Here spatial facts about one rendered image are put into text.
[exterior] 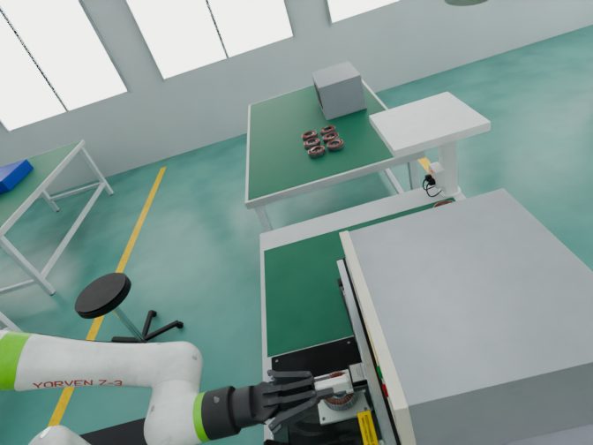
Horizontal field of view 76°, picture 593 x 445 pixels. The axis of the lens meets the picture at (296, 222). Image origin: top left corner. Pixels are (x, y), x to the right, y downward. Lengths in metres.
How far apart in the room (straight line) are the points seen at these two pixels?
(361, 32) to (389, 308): 4.77
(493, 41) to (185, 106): 4.10
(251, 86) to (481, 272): 4.74
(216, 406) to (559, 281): 0.66
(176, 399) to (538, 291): 0.71
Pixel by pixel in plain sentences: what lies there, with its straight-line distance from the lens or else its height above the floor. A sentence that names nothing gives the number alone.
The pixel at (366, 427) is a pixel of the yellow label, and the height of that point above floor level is 1.07.
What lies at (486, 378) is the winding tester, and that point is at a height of 1.32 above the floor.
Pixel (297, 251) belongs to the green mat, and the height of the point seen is 0.75.
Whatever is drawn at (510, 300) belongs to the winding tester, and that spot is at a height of 1.32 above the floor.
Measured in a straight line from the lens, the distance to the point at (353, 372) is 1.20.
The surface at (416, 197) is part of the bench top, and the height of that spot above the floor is 0.75.
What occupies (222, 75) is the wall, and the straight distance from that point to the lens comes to 5.28.
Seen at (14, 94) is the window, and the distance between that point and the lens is 6.13.
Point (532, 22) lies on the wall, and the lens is 6.22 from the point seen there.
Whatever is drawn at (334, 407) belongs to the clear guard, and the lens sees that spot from 0.94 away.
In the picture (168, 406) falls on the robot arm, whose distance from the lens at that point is 0.89.
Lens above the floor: 1.89
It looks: 35 degrees down
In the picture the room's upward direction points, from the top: 20 degrees counter-clockwise
